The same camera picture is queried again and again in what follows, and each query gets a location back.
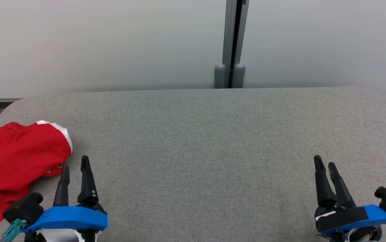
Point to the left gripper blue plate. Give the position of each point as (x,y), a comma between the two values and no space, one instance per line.
(68,217)

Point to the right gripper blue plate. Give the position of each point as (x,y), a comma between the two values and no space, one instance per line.
(347,218)

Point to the red shorts white waistband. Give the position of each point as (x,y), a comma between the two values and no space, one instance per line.
(21,151)

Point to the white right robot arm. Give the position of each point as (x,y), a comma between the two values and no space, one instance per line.
(364,235)

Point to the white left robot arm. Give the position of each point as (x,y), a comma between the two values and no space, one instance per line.
(58,236)

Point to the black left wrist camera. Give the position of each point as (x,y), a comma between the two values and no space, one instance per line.
(25,208)

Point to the grey metal partition post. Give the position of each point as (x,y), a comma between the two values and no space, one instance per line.
(231,40)

